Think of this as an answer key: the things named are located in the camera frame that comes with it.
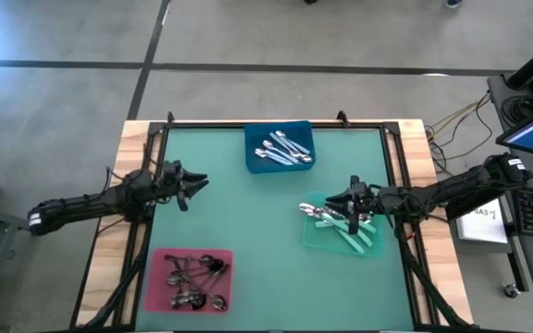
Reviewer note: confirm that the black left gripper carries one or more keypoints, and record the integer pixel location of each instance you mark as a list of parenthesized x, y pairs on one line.
[(169, 178)]

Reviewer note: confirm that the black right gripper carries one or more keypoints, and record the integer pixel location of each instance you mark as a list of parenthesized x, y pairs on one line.
[(366, 201)]

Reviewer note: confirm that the translucent teal plastic bin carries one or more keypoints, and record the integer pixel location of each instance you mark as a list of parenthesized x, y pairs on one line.
[(319, 242)]

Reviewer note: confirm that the blue plastic bin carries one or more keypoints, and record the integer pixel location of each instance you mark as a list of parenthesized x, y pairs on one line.
[(255, 136)]

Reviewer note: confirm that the spoon cluster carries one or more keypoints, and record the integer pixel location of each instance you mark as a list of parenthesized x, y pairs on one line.
[(174, 280)]

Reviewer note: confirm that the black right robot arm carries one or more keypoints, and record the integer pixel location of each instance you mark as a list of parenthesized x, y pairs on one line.
[(456, 187)]

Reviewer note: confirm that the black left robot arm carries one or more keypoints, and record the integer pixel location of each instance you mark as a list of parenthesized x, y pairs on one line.
[(86, 205)]

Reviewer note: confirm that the green table mat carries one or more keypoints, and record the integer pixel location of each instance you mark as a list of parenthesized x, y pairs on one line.
[(248, 208)]

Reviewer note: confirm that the black table clamp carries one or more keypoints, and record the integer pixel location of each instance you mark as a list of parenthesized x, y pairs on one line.
[(342, 118), (170, 117)]

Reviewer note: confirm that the pink plastic bin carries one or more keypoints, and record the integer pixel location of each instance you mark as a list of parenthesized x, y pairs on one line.
[(155, 300)]

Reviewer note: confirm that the white paper sheet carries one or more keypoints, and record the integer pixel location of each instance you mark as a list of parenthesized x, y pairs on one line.
[(484, 226)]

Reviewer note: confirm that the black caster wheel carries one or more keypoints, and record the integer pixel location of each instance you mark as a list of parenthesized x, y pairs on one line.
[(510, 291)]

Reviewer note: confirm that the person's foot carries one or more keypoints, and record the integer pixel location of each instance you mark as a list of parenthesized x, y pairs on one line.
[(454, 3)]

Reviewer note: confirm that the black metal table frame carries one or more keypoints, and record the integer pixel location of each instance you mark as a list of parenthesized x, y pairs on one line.
[(156, 127)]

